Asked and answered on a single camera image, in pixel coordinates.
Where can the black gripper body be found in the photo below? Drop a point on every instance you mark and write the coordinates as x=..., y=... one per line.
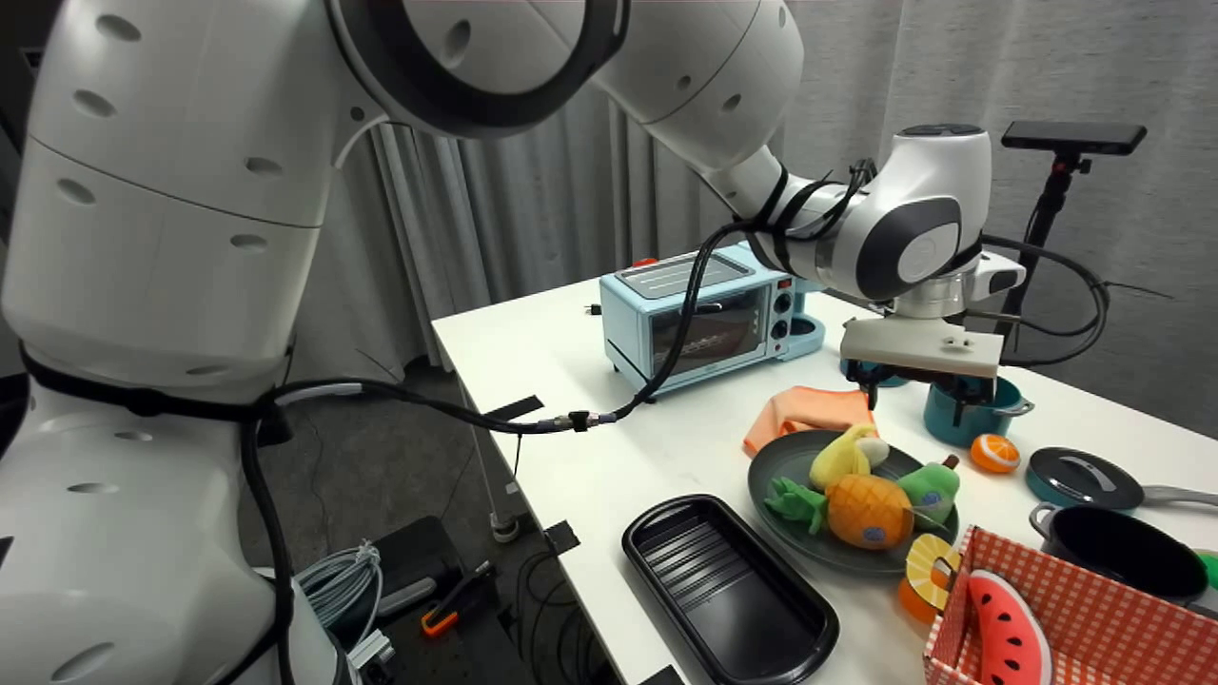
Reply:
x=889, y=371

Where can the stuffed pineapple toy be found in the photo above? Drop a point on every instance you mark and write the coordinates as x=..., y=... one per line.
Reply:
x=868, y=511

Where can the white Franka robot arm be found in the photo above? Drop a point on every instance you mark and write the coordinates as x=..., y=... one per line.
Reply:
x=191, y=191

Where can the yellow stuffed banana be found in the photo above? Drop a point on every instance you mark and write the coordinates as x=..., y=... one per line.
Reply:
x=840, y=456

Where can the dark grey round plate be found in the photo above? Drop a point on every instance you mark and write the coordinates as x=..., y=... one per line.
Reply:
x=812, y=549

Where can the orange yellow stuffed slice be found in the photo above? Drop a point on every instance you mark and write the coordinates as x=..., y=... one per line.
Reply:
x=927, y=575

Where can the stuffed watermelon slice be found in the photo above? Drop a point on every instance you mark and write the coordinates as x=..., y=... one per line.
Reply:
x=1011, y=631

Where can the black ribbed tray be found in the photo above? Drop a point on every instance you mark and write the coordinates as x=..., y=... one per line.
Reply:
x=723, y=594

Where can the teal toy pot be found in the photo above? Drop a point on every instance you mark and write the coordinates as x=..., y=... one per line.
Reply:
x=974, y=419

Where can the small orange toy fruit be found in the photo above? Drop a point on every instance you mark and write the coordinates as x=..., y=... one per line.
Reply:
x=996, y=452

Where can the pink toy food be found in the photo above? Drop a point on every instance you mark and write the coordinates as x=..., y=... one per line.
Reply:
x=812, y=408

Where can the black pan with lid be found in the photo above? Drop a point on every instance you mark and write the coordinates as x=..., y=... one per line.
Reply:
x=1079, y=479

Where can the light blue toaster oven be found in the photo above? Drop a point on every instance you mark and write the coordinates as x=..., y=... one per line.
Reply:
x=699, y=336

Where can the black tripod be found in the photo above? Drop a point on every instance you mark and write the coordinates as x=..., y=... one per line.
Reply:
x=1049, y=215

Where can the grey curtain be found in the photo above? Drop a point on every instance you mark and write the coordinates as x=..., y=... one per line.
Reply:
x=1116, y=253

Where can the black toy pot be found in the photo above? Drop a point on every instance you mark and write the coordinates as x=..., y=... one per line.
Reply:
x=1123, y=551

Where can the black tape strip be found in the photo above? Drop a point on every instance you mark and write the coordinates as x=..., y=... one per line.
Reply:
x=516, y=408
x=564, y=535

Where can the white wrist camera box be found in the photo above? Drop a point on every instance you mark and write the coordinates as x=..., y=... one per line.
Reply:
x=920, y=345

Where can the black camera bar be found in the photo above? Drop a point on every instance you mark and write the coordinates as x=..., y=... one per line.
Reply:
x=1072, y=139

